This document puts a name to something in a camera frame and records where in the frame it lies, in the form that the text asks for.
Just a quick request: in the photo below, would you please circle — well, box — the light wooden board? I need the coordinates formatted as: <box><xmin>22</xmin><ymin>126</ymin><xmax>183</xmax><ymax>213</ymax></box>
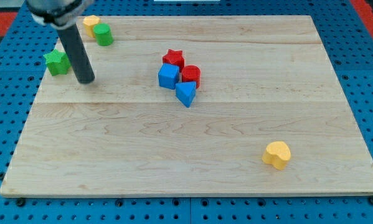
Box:
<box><xmin>0</xmin><ymin>16</ymin><xmax>373</xmax><ymax>198</ymax></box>

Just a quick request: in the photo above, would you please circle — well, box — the red star block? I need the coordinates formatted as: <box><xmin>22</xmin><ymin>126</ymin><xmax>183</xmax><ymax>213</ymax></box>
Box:
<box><xmin>162</xmin><ymin>49</ymin><xmax>185</xmax><ymax>72</ymax></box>

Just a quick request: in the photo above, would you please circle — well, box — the yellow heart block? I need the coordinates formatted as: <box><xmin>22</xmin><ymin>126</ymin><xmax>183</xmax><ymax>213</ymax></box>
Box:
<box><xmin>262</xmin><ymin>141</ymin><xmax>291</xmax><ymax>170</ymax></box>

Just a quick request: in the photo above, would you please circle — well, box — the green star block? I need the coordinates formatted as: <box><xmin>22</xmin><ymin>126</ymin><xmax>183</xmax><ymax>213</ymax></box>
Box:
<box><xmin>43</xmin><ymin>49</ymin><xmax>71</xmax><ymax>76</ymax></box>

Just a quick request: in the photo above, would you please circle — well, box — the yellow hexagon block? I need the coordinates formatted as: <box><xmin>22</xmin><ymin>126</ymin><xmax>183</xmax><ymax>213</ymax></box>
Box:
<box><xmin>83</xmin><ymin>15</ymin><xmax>101</xmax><ymax>38</ymax></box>

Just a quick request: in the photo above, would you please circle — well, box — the blue triangle block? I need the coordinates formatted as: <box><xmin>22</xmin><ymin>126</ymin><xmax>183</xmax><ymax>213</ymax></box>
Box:
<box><xmin>176</xmin><ymin>82</ymin><xmax>197</xmax><ymax>108</ymax></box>

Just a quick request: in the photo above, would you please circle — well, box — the green cylinder block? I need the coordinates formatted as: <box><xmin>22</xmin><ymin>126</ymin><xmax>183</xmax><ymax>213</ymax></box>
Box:
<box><xmin>93</xmin><ymin>23</ymin><xmax>113</xmax><ymax>46</ymax></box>

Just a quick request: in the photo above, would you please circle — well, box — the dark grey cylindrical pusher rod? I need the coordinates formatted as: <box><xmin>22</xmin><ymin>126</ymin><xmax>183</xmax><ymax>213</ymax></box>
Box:
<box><xmin>57</xmin><ymin>24</ymin><xmax>95</xmax><ymax>84</ymax></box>

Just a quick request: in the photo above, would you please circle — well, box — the blue cube block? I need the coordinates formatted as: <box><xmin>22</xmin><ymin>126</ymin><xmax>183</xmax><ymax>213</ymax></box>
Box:
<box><xmin>158</xmin><ymin>63</ymin><xmax>179</xmax><ymax>90</ymax></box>

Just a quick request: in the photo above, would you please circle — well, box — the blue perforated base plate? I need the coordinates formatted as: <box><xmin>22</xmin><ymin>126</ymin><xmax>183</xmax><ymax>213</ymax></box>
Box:
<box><xmin>0</xmin><ymin>1</ymin><xmax>373</xmax><ymax>223</ymax></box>

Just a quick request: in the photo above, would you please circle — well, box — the red cylinder block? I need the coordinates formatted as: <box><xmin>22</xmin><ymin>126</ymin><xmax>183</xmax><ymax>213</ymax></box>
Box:
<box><xmin>181</xmin><ymin>65</ymin><xmax>201</xmax><ymax>89</ymax></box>

